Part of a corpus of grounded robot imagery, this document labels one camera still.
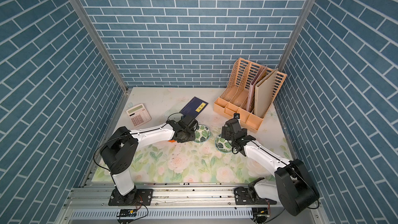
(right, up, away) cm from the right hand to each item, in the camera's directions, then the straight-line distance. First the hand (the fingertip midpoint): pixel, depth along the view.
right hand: (232, 130), depth 90 cm
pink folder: (+11, +19, -1) cm, 22 cm away
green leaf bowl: (-18, -4, +5) cm, 19 cm away
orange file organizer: (+6, +19, +26) cm, 32 cm away
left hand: (-21, -5, +1) cm, 22 cm away
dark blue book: (-24, +13, +19) cm, 33 cm away
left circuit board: (-52, -36, -18) cm, 66 cm away
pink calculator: (-61, +8, +12) cm, 62 cm away
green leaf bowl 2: (-5, -9, +1) cm, 11 cm away
